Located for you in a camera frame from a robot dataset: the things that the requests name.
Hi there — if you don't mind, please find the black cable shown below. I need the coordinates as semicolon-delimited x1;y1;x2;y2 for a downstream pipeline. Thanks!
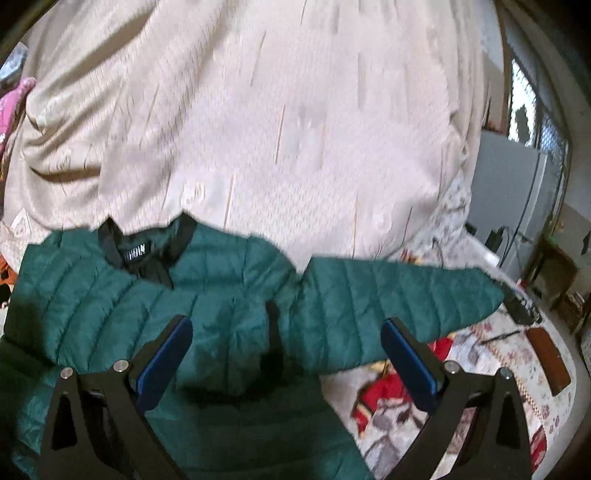
484;151;546;269

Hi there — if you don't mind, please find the grey cabinet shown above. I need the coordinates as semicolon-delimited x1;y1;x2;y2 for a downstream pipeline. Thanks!
468;131;562;281

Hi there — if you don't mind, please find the beige embossed quilt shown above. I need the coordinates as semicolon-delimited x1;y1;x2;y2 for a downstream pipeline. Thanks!
1;1;484;269

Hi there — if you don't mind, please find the red orange yellow blanket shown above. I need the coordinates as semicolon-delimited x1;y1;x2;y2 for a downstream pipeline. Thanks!
351;336;456;434

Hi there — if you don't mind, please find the pink penguin fleece garment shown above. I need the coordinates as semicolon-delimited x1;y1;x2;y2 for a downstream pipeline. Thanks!
0;77;36;153

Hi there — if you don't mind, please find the window with lattice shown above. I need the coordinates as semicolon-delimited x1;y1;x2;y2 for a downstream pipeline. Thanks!
508;56;568;161

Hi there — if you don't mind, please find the black power strip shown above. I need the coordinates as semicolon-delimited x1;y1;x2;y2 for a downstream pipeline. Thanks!
500;283;543;326

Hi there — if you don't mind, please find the brown wooden board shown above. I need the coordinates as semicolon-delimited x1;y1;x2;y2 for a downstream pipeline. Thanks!
526;327;571;397

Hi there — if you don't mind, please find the green quilted puffer jacket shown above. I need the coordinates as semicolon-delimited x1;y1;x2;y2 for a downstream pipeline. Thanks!
1;216;503;479

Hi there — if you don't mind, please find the floral leaf bedspread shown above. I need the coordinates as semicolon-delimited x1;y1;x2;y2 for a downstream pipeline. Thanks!
322;176;580;479

